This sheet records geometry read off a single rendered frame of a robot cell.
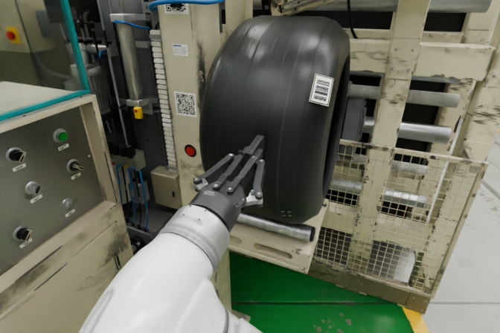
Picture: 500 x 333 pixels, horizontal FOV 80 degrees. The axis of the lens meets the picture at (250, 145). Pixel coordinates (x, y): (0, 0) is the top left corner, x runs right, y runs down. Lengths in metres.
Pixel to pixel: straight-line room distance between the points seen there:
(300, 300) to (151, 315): 1.58
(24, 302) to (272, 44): 0.87
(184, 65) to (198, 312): 0.68
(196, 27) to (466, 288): 2.04
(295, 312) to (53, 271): 1.24
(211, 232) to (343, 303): 1.57
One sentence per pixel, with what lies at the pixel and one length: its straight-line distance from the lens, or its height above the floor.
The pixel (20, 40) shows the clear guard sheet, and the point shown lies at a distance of 0.87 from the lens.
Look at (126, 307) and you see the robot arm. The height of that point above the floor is 1.24.
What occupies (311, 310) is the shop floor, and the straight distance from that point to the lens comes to 1.87.
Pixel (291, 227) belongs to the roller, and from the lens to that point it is 0.90.
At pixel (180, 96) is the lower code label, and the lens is 0.94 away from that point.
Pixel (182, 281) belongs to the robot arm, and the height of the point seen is 1.23.
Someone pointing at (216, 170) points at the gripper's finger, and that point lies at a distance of 0.53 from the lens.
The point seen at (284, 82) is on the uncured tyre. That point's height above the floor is 1.35.
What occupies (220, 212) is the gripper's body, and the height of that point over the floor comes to 1.24.
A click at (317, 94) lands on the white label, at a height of 1.34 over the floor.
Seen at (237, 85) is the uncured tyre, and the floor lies 1.34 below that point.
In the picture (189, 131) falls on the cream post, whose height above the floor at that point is 1.13.
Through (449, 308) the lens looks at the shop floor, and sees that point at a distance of 2.14.
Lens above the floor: 1.51
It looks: 26 degrees down
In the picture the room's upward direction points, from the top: straight up
